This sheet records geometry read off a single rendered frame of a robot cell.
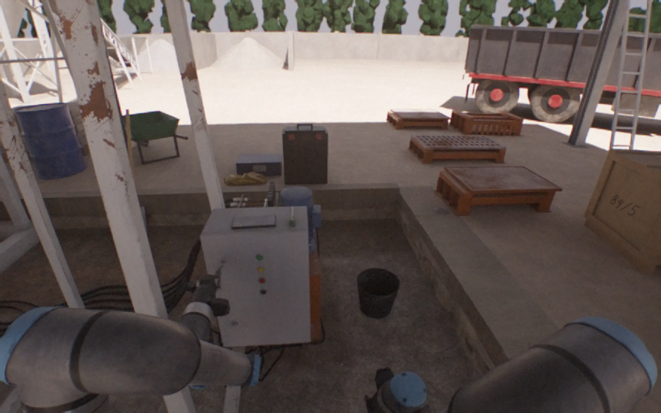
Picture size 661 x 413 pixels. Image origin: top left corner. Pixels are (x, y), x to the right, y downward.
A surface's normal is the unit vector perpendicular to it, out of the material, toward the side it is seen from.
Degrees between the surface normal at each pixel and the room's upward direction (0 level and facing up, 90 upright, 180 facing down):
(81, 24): 81
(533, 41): 90
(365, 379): 0
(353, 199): 90
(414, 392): 19
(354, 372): 0
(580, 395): 32
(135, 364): 63
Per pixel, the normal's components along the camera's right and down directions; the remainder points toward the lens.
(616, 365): 0.19, -0.62
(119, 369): 0.46, 0.00
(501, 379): -0.60, -0.79
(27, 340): 0.00, -0.48
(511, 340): 0.01, -0.89
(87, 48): 0.10, 0.30
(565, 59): -0.47, 0.40
